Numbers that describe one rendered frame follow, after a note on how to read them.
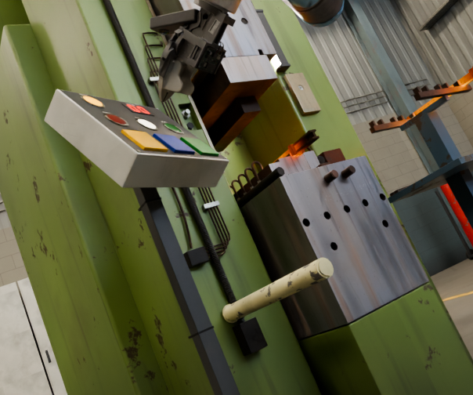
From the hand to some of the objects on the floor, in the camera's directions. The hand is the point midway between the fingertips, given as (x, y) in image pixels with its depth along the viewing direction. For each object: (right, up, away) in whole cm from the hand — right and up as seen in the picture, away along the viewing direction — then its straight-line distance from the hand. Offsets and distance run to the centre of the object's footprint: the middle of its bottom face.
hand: (162, 93), depth 106 cm
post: (+31, -105, -4) cm, 110 cm away
